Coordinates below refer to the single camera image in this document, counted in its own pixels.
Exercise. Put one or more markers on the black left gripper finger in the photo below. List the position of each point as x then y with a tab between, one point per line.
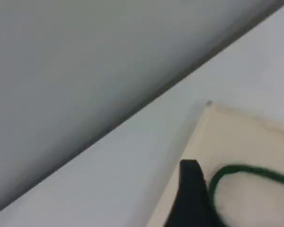
191	201

